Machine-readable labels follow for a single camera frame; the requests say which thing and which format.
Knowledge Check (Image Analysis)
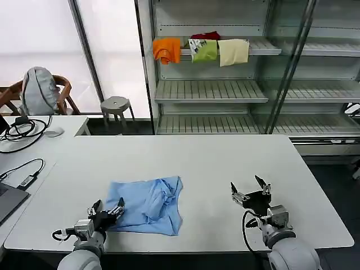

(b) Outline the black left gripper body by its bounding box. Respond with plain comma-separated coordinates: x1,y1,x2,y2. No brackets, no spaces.
89,210,118,233

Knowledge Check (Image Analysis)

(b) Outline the light blue t-shirt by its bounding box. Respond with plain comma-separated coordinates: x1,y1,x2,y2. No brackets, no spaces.
105,175,184,237

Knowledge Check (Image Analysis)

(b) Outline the white and black device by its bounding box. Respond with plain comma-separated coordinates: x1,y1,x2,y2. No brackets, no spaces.
344,102,360,118

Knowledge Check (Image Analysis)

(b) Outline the white computer mouse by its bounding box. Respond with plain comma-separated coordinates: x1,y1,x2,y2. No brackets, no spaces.
44,127,65,138

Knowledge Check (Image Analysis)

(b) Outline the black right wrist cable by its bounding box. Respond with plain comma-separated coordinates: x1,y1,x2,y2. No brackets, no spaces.
242,209,271,257

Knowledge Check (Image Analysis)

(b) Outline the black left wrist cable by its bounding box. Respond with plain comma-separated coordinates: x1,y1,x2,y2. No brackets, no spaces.
52,227,77,241

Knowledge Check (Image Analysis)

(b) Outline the grey backpack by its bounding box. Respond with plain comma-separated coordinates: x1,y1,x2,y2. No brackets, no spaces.
20,66,61,116

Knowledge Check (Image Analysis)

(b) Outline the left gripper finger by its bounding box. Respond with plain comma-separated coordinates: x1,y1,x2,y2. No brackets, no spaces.
108,197,125,219
86,199,102,218

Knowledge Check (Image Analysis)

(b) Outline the metal shelf rack with clothes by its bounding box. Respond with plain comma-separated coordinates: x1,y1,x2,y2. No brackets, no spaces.
134,0,284,136

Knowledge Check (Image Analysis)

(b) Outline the dark window frame post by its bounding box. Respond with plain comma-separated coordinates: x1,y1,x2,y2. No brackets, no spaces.
68,0,106,98

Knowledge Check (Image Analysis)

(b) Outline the thin black adapter cable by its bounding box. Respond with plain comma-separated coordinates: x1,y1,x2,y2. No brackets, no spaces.
0,157,46,181

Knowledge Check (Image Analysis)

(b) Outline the brown wooden chair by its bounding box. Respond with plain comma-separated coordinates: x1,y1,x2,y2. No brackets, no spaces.
0,75,81,116

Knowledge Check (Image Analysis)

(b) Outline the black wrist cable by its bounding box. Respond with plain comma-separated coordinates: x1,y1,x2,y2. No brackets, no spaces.
52,227,77,241
242,209,271,257

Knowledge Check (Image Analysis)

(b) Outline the grey round stool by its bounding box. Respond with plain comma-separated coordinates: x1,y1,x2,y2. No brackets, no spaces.
100,95,136,128

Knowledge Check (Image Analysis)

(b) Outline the empty metal shelf rack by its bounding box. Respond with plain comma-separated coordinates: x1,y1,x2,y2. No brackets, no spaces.
266,0,360,147

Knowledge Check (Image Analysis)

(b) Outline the coiled black power cable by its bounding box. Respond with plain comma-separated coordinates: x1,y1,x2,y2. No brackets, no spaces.
0,114,54,154

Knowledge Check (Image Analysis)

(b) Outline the grey laptop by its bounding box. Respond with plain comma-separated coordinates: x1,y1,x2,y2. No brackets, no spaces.
0,181,31,226

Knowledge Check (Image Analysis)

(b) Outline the silver adapter dongle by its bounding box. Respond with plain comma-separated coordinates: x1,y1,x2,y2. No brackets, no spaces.
17,174,38,188

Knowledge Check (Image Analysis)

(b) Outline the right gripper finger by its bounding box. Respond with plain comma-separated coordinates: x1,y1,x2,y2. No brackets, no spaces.
229,182,251,208
254,175,272,196

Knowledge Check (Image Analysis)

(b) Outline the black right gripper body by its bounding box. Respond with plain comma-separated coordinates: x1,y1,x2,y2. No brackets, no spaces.
242,190,273,216

